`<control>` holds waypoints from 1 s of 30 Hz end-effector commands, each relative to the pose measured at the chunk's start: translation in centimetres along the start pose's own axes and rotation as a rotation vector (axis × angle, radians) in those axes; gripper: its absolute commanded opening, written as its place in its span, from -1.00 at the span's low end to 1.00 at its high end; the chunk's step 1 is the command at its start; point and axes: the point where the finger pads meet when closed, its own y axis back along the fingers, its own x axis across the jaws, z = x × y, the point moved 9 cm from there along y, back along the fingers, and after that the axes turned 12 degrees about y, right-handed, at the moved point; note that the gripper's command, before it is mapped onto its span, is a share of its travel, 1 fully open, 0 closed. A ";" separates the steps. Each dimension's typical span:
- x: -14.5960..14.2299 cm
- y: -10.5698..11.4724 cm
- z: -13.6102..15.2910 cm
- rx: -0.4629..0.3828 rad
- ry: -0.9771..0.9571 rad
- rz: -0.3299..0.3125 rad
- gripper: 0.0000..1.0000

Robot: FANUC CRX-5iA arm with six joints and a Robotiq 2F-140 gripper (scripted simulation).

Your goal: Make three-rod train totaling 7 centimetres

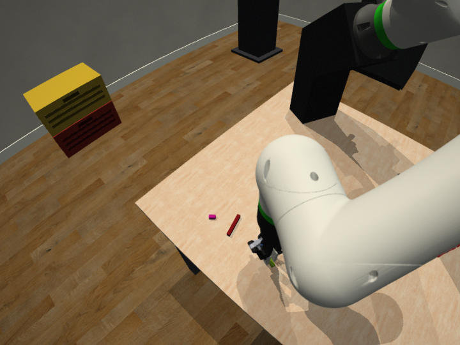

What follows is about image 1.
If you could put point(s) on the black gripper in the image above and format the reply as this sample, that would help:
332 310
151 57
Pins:
269 250

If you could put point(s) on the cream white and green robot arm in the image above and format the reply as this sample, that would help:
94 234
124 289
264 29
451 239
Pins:
338 251

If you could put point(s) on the dark red rod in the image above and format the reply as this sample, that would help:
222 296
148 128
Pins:
233 225

